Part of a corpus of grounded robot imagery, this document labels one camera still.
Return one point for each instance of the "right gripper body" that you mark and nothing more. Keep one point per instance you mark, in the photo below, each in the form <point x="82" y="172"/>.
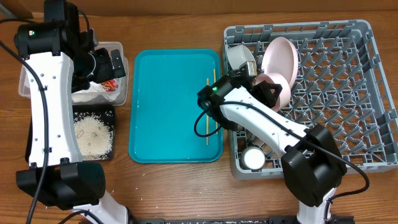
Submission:
<point x="252" y="83"/>

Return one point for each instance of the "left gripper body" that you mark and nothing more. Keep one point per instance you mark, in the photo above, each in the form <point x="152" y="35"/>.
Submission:
<point x="92" y="68"/>

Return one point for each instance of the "red sauce packet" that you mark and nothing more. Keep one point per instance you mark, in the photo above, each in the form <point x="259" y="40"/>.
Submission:
<point x="110" y="85"/>

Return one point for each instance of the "grey bowl with rice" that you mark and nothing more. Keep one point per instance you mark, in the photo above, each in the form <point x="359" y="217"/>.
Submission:
<point x="238" y="56"/>

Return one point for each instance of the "small pink-white bowl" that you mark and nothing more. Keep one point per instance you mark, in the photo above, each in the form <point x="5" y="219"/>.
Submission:
<point x="276" y="78"/>

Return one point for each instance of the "white napkin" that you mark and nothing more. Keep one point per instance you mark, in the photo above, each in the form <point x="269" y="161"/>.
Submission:
<point x="95" y="94"/>

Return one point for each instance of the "wooden chopstick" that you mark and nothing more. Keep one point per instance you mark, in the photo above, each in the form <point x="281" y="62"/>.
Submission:
<point x="207" y="119"/>
<point x="214" y="80"/>

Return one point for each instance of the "large white plate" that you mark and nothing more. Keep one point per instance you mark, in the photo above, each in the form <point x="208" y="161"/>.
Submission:
<point x="281" y="57"/>

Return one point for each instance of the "white cup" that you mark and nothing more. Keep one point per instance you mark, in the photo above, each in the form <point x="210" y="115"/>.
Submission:
<point x="253" y="158"/>

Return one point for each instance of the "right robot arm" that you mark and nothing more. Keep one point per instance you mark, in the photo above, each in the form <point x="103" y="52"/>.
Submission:
<point x="311" y="162"/>

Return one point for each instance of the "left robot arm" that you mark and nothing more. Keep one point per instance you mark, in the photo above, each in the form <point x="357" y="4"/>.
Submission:
<point x="57" y="175"/>

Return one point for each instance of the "clear plastic waste bin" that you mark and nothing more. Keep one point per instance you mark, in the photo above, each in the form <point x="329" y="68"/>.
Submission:
<point x="64" y="79"/>

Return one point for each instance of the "grey dishwasher rack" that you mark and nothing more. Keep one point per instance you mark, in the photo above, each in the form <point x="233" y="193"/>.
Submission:
<point x="340" y="84"/>

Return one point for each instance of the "teal serving tray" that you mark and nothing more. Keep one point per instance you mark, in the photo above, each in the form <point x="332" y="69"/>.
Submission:
<point x="165" y="126"/>

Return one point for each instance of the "black plastic tray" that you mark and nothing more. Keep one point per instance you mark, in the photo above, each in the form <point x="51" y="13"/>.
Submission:
<point x="106" y="113"/>

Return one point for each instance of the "pile of rice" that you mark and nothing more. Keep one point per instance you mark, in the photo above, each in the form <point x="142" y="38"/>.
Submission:
<point x="94" y="137"/>

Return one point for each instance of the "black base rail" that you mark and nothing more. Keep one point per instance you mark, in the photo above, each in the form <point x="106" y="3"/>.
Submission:
<point x="269" y="220"/>

